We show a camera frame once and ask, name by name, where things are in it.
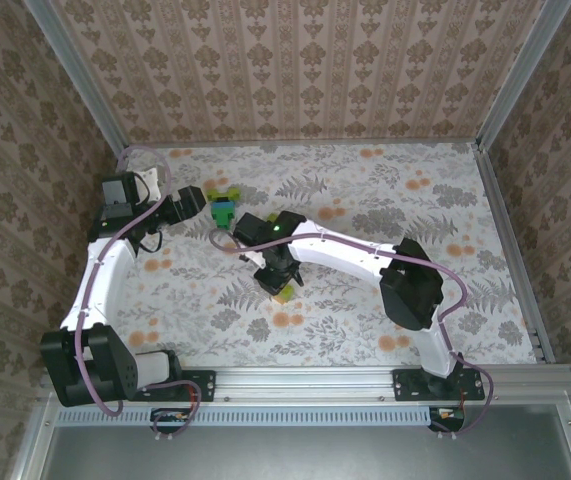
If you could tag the lime 2x4 lego brick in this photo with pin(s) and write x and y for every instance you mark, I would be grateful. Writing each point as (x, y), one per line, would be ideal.
(224, 196)
(287, 292)

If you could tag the green 2x4 lego brick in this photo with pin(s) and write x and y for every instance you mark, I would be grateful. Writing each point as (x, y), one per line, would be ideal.
(222, 214)

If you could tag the light blue 2x4 lego brick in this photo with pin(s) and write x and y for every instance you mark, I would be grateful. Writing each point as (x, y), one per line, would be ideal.
(222, 204)

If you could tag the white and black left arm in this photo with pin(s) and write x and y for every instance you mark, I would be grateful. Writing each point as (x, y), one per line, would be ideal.
(100, 280)

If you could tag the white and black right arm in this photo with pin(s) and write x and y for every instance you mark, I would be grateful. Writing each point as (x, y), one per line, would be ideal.
(345, 252)

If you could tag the floral table cover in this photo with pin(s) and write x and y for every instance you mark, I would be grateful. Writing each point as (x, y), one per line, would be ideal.
(315, 165)

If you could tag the thin aluminium edge strip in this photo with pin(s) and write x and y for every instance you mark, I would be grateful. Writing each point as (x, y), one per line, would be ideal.
(315, 143)

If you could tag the grey metal panel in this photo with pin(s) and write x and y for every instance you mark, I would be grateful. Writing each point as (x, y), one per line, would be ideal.
(315, 455)

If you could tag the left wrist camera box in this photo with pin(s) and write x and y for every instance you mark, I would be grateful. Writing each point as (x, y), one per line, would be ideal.
(149, 182)

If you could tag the aluminium side rail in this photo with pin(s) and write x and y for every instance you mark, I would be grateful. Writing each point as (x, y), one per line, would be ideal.
(501, 210)
(124, 155)

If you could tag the wide aluminium mounting rail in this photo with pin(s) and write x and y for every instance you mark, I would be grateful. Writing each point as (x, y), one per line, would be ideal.
(255, 386)

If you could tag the aluminium frame post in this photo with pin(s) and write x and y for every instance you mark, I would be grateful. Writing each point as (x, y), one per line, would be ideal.
(521, 75)
(79, 75)

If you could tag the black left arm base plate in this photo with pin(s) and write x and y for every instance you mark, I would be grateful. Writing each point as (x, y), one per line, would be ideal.
(205, 382)

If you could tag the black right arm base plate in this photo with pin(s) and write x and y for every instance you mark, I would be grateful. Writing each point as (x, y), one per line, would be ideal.
(405, 387)

